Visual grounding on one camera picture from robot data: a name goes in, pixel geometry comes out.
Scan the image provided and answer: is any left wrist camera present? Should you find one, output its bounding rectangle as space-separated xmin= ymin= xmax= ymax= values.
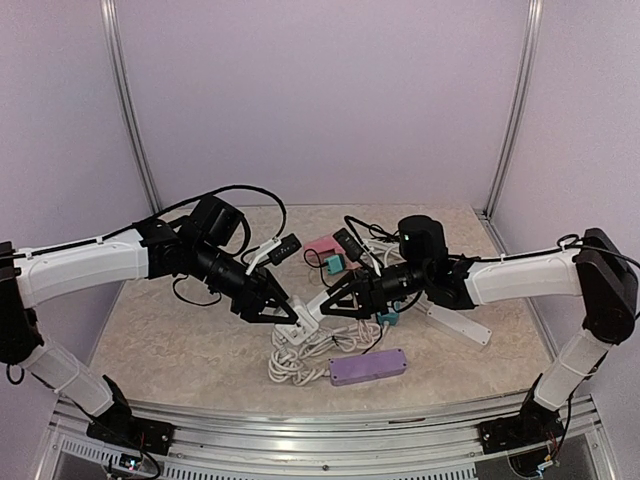
xmin=245 ymin=233 xmax=302 ymax=275

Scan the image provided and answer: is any right aluminium frame post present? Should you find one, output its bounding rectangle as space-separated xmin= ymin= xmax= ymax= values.
xmin=479 ymin=0 xmax=544 ymax=221

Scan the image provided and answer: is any white bundled cable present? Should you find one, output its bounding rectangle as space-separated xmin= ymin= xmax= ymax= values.
xmin=267 ymin=339 xmax=331 ymax=389

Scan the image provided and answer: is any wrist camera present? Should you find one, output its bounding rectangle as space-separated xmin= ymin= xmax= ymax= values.
xmin=245 ymin=233 xmax=302 ymax=275
xmin=332 ymin=228 xmax=381 ymax=278

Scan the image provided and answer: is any aluminium frame post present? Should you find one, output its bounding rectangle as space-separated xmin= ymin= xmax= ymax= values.
xmin=479 ymin=0 xmax=544 ymax=221
xmin=100 ymin=0 xmax=162 ymax=213

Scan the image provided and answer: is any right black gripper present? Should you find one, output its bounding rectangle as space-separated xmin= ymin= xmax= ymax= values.
xmin=318 ymin=261 xmax=430 ymax=319

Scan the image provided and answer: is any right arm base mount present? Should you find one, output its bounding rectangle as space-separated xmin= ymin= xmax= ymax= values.
xmin=477 ymin=413 xmax=564 ymax=454

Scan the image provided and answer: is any pink power strip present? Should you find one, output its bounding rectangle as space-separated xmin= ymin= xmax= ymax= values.
xmin=303 ymin=235 xmax=359 ymax=270

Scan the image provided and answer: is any teal charger cube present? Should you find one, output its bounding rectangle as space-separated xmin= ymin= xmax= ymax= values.
xmin=323 ymin=253 xmax=346 ymax=275

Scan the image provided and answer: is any left aluminium frame post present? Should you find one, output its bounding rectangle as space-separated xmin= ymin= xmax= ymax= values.
xmin=100 ymin=0 xmax=162 ymax=213

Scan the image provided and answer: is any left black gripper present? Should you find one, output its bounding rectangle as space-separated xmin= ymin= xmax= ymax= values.
xmin=190 ymin=240 xmax=299 ymax=323

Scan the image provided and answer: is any white usb charger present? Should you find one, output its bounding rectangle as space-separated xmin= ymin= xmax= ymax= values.
xmin=288 ymin=292 xmax=329 ymax=326

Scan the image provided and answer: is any black cable far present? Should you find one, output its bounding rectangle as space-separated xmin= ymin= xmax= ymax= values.
xmin=368 ymin=223 xmax=404 ymax=246

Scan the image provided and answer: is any purple power strip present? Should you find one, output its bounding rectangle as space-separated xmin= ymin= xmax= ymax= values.
xmin=329 ymin=349 xmax=408 ymax=386

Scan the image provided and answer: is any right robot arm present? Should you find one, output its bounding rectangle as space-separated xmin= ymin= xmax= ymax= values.
xmin=320 ymin=215 xmax=639 ymax=444

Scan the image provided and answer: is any white power strip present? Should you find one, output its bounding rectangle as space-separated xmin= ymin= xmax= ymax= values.
xmin=426 ymin=305 xmax=492 ymax=350

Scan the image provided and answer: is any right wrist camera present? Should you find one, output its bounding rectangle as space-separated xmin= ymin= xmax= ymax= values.
xmin=332 ymin=228 xmax=381 ymax=278

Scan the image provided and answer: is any black thin cable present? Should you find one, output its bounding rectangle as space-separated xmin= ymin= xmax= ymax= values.
xmin=332 ymin=294 xmax=421 ymax=351

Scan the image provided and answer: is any teal socket cube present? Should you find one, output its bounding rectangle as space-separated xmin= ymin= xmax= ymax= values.
xmin=376 ymin=301 xmax=401 ymax=326

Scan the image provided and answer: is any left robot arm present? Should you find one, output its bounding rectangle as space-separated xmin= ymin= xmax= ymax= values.
xmin=1 ymin=194 xmax=298 ymax=445

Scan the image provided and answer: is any white cable far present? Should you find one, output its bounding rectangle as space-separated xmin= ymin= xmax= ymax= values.
xmin=359 ymin=237 xmax=406 ymax=266

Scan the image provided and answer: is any front aluminium rail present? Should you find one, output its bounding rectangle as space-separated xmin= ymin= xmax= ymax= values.
xmin=35 ymin=394 xmax=617 ymax=479

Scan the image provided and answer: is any white coiled power cable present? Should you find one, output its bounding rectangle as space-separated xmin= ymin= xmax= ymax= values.
xmin=299 ymin=319 xmax=386 ymax=359

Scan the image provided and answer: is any white multi socket adapter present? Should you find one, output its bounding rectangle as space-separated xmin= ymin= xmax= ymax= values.
xmin=274 ymin=320 xmax=319 ymax=346

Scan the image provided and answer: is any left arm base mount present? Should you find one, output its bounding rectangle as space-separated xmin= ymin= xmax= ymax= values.
xmin=86 ymin=411 xmax=176 ymax=456

